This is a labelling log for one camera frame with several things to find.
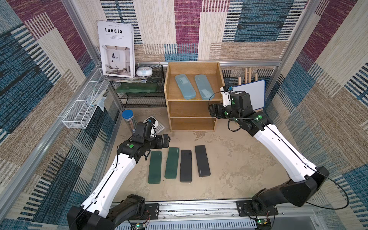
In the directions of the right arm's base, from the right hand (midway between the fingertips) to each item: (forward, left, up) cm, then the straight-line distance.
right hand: (214, 104), depth 73 cm
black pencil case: (-18, +15, -34) cm, 41 cm away
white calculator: (+11, +34, -33) cm, 49 cm away
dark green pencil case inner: (-15, +24, -37) cm, 46 cm away
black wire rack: (+37, +46, -29) cm, 66 cm away
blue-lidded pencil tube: (+7, +50, -15) cm, 53 cm away
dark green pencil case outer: (-16, +34, -35) cm, 51 cm away
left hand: (-10, +27, -14) cm, 32 cm away
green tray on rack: (+25, +46, -7) cm, 53 cm away
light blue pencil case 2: (+16, +3, -2) cm, 16 cm away
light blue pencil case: (+17, +14, -2) cm, 22 cm away
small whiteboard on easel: (+29, -36, -16) cm, 49 cm away
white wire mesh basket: (-4, +66, -1) cm, 66 cm away
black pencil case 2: (-14, +5, -33) cm, 37 cm away
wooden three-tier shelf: (+10, +10, -19) cm, 23 cm away
